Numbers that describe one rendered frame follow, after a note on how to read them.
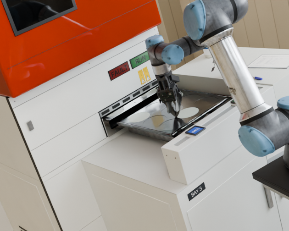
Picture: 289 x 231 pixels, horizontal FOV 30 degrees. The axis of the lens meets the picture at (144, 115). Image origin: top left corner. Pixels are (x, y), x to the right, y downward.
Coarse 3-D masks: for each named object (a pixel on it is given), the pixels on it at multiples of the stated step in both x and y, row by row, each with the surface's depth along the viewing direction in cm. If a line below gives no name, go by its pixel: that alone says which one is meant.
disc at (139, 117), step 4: (144, 112) 247; (132, 116) 246; (136, 116) 245; (140, 116) 244; (144, 116) 242; (148, 116) 241; (128, 120) 244; (132, 120) 243; (136, 120) 241; (140, 120) 240
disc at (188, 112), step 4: (188, 108) 237; (192, 108) 235; (196, 108) 234; (180, 112) 235; (184, 112) 234; (188, 112) 233; (192, 112) 231; (196, 112) 230; (180, 116) 231; (184, 116) 230; (188, 116) 229
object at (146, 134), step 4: (128, 128) 251; (132, 128) 248; (132, 132) 250; (136, 132) 247; (140, 132) 244; (144, 132) 242; (148, 132) 239; (148, 136) 241; (152, 136) 238; (156, 136) 236; (160, 136) 234; (164, 136) 231; (176, 136) 227; (164, 140) 233; (168, 140) 230
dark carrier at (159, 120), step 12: (192, 96) 248; (204, 96) 244; (216, 96) 240; (144, 108) 251; (156, 108) 247; (180, 108) 240; (204, 108) 232; (144, 120) 239; (156, 120) 235; (168, 120) 232; (180, 120) 228; (168, 132) 220
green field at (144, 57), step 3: (141, 54) 253; (144, 54) 254; (147, 54) 255; (135, 57) 251; (138, 57) 252; (141, 57) 253; (144, 57) 254; (147, 57) 255; (132, 60) 250; (135, 60) 251; (138, 60) 252; (141, 60) 253; (144, 60) 255; (132, 63) 250; (135, 63) 251; (138, 63) 252; (141, 63) 254; (135, 66) 252
